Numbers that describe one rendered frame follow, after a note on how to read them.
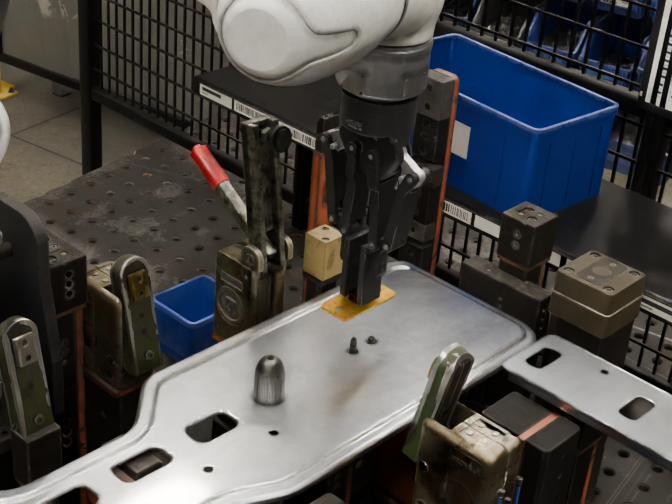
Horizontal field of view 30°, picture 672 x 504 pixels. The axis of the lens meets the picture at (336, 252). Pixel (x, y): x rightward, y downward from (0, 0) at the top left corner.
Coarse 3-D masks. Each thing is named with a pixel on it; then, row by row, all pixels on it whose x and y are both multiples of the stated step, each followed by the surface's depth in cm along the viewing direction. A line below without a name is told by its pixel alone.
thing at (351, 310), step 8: (384, 288) 135; (352, 296) 132; (384, 296) 134; (392, 296) 134; (328, 304) 132; (336, 304) 132; (344, 304) 132; (352, 304) 132; (368, 304) 132; (376, 304) 133; (328, 312) 131; (336, 312) 131; (344, 312) 131; (352, 312) 131; (360, 312) 131; (344, 320) 130
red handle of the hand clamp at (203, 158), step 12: (192, 156) 144; (204, 156) 143; (204, 168) 143; (216, 168) 143; (216, 180) 143; (228, 180) 144; (228, 192) 142; (228, 204) 142; (240, 204) 142; (240, 216) 142
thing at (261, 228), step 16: (240, 128) 137; (256, 128) 134; (272, 128) 136; (288, 128) 134; (256, 144) 134; (272, 144) 133; (288, 144) 134; (256, 160) 135; (272, 160) 137; (256, 176) 136; (272, 176) 138; (256, 192) 137; (272, 192) 139; (256, 208) 138; (272, 208) 140; (256, 224) 138; (272, 224) 141; (256, 240) 139; (272, 240) 142
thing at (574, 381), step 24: (552, 336) 142; (576, 360) 138; (600, 360) 139; (528, 384) 134; (552, 384) 134; (576, 384) 134; (600, 384) 135; (624, 384) 135; (648, 384) 135; (576, 408) 130; (600, 408) 131; (624, 432) 127; (648, 432) 128; (648, 456) 126
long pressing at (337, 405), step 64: (320, 320) 141; (384, 320) 142; (448, 320) 143; (512, 320) 145; (192, 384) 129; (320, 384) 131; (384, 384) 132; (128, 448) 119; (192, 448) 120; (256, 448) 121; (320, 448) 122
